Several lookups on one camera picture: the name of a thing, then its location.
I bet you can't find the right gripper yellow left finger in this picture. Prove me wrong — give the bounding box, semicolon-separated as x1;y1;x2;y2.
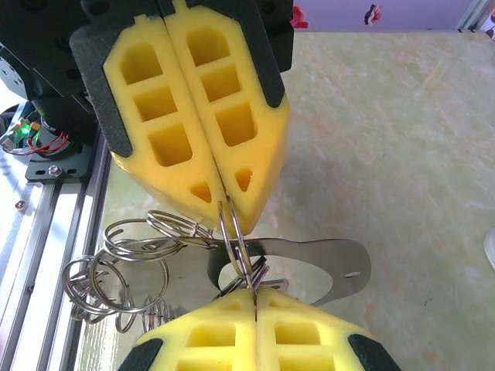
117;288;259;371

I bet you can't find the small green circuit board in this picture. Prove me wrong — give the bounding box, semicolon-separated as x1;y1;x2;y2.
0;115;43;155

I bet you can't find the silver key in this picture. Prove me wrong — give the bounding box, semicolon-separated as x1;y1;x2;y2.
214;255;290;306

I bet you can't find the chain of silver key rings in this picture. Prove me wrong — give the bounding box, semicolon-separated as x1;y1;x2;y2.
63;208;373;335

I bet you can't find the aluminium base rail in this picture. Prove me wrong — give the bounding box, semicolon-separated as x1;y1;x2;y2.
0;127;113;371

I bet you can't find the aluminium corner post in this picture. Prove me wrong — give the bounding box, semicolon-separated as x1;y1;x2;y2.
458;0;495;32

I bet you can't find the split steel keyring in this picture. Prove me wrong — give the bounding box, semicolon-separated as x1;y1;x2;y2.
216;196;253;288

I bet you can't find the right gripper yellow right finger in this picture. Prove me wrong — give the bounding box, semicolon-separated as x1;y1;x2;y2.
254;288;402;371

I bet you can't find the white zip case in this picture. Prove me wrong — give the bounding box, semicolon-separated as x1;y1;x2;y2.
483;226;495;272

